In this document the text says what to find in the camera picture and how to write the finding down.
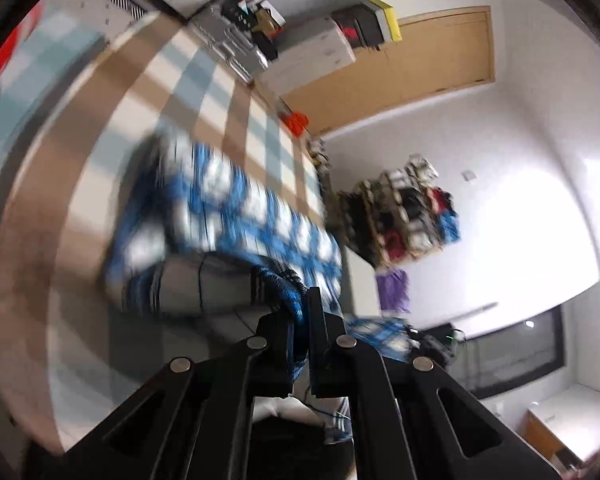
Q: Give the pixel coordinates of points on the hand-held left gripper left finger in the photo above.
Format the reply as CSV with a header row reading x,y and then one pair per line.
x,y
275,355

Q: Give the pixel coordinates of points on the blue plaid shirt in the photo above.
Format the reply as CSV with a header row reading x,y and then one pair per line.
x,y
220,200

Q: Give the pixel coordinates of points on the dark window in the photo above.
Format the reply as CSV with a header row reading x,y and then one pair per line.
x,y
510,355

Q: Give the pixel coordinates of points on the dotted floor mat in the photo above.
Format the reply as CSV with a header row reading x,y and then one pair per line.
x,y
85,10

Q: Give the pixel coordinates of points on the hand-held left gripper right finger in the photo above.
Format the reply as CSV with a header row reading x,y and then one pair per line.
x,y
325,360

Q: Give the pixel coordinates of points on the white side cabinet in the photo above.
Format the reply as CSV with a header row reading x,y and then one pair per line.
x,y
361,280

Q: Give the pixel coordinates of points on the yellow shoe box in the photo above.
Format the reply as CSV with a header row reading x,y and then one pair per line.
x,y
387,20

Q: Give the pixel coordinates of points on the purple cloth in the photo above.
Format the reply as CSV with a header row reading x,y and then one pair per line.
x,y
392,290

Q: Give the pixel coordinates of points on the yellow shoes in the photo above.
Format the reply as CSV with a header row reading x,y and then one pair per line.
x,y
319,155

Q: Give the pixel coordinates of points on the black shoe box red logo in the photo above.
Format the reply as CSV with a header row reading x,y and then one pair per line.
x,y
347,30

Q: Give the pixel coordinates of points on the wooden shoe rack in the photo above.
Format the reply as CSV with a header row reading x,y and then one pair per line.
x,y
395,210

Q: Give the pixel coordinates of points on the wooden table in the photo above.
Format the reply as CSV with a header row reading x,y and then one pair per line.
x,y
570,410

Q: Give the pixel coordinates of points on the grey black shoe box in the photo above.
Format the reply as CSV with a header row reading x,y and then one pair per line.
x,y
370,27

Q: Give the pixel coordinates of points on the wooden door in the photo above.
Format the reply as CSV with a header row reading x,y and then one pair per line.
x,y
420,70

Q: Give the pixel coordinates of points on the white wall switch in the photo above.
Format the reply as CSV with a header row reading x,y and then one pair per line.
x,y
469,175

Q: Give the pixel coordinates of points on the red plastic bag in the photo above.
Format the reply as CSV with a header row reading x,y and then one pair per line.
x,y
296,124

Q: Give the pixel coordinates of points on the person's black clothing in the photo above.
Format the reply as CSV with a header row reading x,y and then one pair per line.
x,y
300,455

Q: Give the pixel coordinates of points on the checkered bed sheet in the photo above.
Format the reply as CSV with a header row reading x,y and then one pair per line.
x,y
80,160

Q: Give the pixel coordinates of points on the cardboard box with black items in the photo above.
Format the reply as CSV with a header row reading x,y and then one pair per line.
x,y
260,22

